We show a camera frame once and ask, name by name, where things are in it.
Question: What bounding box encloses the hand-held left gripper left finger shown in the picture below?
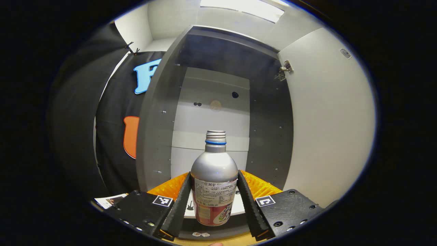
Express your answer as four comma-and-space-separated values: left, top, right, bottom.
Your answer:
104, 172, 192, 241

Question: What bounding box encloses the dark grey cabinet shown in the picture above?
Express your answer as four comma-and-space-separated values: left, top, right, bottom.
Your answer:
136, 25, 295, 241

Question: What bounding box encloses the silver bottle with label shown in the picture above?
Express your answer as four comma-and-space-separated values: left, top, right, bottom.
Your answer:
190, 130, 239, 227

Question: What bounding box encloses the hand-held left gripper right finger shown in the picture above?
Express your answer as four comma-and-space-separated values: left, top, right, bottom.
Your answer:
237, 170, 325, 241

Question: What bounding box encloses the ceiling light panel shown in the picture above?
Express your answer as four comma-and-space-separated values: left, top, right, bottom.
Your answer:
200, 0, 285, 24

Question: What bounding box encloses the beige cabinet door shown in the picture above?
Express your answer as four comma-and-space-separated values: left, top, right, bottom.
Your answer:
277, 27, 377, 208

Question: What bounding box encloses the black backdrop cloth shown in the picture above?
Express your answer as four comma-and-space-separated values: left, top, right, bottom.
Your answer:
48, 22, 165, 203

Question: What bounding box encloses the white book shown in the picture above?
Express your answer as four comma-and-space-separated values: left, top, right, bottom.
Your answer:
95, 193, 128, 210

